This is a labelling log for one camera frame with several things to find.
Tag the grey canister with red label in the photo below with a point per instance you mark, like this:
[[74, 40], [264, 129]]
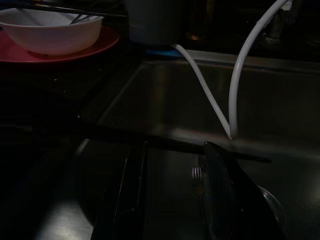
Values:
[[155, 25]]

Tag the steel fork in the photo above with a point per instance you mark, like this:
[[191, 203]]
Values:
[[197, 175]]

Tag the white bowl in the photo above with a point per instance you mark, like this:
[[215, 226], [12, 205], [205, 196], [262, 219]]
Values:
[[50, 37]]

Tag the yellow oil bottle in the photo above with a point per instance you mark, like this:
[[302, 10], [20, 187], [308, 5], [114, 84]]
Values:
[[196, 36]]

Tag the pink plate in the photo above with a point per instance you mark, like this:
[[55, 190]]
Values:
[[107, 40]]

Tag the faucet wrapped in white cloth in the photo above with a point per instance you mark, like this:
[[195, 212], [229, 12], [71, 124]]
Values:
[[275, 27]]

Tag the stainless steel sink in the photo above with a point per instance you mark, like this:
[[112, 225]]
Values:
[[162, 100]]

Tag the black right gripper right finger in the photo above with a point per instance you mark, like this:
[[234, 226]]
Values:
[[230, 200]]

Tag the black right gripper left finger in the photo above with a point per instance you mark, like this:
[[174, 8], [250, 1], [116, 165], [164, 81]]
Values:
[[120, 200]]

